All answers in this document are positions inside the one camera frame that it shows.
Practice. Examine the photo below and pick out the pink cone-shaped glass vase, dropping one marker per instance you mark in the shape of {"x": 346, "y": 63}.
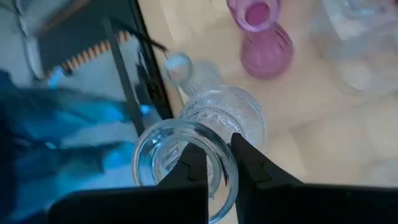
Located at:
{"x": 267, "y": 56}

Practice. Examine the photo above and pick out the clear wide-mouth glass vase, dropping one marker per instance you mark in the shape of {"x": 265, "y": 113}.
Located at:
{"x": 357, "y": 62}

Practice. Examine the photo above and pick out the black mat striped edge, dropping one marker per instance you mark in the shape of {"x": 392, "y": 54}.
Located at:
{"x": 77, "y": 37}

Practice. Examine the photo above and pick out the person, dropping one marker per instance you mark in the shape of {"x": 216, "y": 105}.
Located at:
{"x": 62, "y": 124}

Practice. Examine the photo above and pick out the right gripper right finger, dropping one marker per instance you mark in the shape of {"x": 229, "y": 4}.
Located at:
{"x": 280, "y": 205}

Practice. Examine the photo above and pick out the black table frame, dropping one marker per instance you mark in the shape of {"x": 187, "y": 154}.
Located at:
{"x": 150, "y": 68}

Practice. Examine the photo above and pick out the clear thick-rimmed patterned vase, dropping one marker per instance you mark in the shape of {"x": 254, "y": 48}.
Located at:
{"x": 224, "y": 115}

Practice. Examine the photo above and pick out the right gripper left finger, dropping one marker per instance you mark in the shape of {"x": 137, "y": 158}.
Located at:
{"x": 174, "y": 205}

